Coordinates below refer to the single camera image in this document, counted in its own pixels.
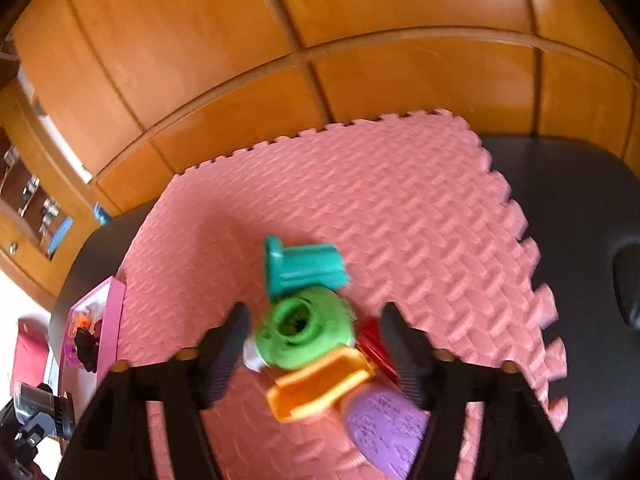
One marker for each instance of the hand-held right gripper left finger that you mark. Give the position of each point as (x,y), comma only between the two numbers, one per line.
(227,350)

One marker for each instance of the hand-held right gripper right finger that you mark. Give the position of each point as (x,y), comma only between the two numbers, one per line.
(405,355)

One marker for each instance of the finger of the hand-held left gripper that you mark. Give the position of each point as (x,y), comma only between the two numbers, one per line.
(22,442)

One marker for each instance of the red plastic toy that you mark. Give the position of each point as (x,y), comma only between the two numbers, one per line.
(372,342)

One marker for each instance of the clear dome black toy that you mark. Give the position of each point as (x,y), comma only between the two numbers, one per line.
(32,402)

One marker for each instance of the purple oval patterned shell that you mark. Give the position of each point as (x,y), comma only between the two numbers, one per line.
(385,425)

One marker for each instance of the green toy plug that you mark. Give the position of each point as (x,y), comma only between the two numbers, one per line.
(300,330)

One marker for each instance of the yellow plastic toy container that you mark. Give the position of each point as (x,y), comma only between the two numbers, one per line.
(310,390)

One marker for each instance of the purple silicone cup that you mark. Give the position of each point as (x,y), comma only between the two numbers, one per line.
(71,355)

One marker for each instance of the black gear-shaped toy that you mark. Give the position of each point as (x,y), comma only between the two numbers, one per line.
(87,350)

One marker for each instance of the teal plastic funnel cup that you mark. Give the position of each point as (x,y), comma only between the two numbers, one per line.
(305,267)

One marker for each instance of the pink cardboard box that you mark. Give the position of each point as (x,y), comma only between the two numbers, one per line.
(112,320)

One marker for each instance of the orange holed block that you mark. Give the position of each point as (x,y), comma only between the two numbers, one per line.
(83,321)

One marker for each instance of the red fabric seat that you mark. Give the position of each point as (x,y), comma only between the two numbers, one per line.
(30,355)

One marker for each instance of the wooden corner display cabinet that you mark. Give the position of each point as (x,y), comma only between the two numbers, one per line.
(27,272)

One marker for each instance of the pink foam puzzle mat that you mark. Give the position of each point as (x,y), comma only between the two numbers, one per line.
(375,185)

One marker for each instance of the blue flat object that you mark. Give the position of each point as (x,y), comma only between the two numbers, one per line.
(100,212)

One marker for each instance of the blue foam mat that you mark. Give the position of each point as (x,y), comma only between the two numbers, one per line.
(62,232)

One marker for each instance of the wooden wardrobe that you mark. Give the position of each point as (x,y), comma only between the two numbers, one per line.
(350,10)

